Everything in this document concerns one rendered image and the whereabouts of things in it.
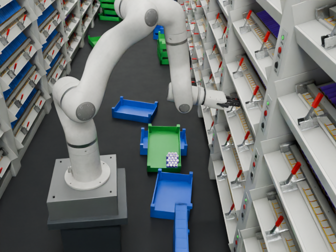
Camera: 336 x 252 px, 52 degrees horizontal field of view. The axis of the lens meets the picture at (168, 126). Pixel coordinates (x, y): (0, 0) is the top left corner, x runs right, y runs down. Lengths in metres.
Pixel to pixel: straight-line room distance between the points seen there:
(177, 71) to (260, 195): 0.60
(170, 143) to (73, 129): 0.98
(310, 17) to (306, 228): 0.50
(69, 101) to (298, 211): 0.79
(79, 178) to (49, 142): 0.99
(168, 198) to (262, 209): 0.84
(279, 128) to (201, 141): 1.36
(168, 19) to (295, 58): 0.56
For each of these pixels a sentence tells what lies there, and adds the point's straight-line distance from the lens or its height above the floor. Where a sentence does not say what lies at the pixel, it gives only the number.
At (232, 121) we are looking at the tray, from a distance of 1.60.
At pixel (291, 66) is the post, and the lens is 0.97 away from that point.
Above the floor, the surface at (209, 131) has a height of 0.17.
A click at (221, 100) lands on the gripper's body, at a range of 1.54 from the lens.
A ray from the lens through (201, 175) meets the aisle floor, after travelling 2.10.
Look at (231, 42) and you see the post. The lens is 1.66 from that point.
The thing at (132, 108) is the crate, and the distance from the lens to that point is 2.71.
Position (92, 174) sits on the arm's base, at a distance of 1.44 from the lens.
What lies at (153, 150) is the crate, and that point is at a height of 0.06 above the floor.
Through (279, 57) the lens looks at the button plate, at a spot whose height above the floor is 1.03.
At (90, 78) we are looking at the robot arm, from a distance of 1.23.
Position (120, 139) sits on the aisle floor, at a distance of 2.37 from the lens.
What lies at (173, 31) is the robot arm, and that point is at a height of 0.96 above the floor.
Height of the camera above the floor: 1.37
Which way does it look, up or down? 33 degrees down
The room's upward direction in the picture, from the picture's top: 3 degrees clockwise
